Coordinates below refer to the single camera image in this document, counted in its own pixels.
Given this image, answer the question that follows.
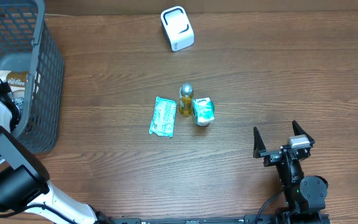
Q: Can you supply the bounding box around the brown snack wrapper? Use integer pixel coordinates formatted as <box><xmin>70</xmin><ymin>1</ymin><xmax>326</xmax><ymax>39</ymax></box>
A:
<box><xmin>0</xmin><ymin>70</ymin><xmax>27</xmax><ymax>100</ymax></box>

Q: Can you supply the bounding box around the yellow liquid bottle silver cap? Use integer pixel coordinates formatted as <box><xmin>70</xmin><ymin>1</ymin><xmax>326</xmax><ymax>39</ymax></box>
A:
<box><xmin>179</xmin><ymin>83</ymin><xmax>194</xmax><ymax>116</ymax></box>

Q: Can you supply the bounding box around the dark grey plastic basket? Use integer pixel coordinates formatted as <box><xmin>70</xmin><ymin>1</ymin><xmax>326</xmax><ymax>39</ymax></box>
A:
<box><xmin>0</xmin><ymin>0</ymin><xmax>64</xmax><ymax>154</ymax></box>

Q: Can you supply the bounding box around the white barcode scanner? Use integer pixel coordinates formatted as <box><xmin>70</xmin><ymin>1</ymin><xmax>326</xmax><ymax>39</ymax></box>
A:
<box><xmin>160</xmin><ymin>6</ymin><xmax>195</xmax><ymax>52</ymax></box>

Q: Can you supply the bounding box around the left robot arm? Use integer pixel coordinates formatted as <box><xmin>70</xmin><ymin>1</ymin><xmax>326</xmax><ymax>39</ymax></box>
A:
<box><xmin>0</xmin><ymin>79</ymin><xmax>112</xmax><ymax>223</ymax></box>

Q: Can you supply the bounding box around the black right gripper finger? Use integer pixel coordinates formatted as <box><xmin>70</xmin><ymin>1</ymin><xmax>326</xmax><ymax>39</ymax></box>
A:
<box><xmin>291</xmin><ymin>120</ymin><xmax>315</xmax><ymax>145</ymax></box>
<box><xmin>253</xmin><ymin>126</ymin><xmax>267</xmax><ymax>158</ymax></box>

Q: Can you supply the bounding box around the teal tissue pack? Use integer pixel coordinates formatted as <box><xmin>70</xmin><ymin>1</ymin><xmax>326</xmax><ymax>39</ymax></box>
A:
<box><xmin>149</xmin><ymin>96</ymin><xmax>177</xmax><ymax>138</ymax></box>

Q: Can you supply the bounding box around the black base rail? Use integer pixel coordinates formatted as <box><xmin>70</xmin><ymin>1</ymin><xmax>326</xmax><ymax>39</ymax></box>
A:
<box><xmin>111</xmin><ymin>214</ymin><xmax>331</xmax><ymax>224</ymax></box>

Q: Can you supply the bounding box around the green lidded jar with tissues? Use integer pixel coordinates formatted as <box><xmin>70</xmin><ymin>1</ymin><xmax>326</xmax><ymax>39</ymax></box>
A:
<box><xmin>192</xmin><ymin>98</ymin><xmax>215</xmax><ymax>126</ymax></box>

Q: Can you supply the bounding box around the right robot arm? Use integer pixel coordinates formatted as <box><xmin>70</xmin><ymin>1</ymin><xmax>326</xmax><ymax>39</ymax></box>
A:
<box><xmin>249</xmin><ymin>121</ymin><xmax>330</xmax><ymax>223</ymax></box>

